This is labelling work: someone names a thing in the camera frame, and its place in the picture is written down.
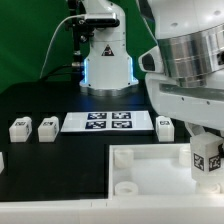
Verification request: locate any white part at left edge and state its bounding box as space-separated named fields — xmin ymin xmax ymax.
xmin=0 ymin=152 xmax=4 ymax=174

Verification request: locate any white square table top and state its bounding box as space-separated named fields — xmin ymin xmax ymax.
xmin=109 ymin=144 xmax=222 ymax=198

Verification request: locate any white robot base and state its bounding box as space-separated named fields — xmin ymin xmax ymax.
xmin=80 ymin=0 xmax=139 ymax=96

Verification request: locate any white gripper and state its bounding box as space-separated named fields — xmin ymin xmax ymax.
xmin=138 ymin=46 xmax=224 ymax=136

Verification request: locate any white sheet with markers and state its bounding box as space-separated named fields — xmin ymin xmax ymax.
xmin=61 ymin=111 xmax=153 ymax=133

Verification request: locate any black cable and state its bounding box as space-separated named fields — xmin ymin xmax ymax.
xmin=39 ymin=63 xmax=84 ymax=82

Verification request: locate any white cable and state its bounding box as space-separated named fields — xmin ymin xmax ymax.
xmin=39 ymin=13 xmax=88 ymax=80

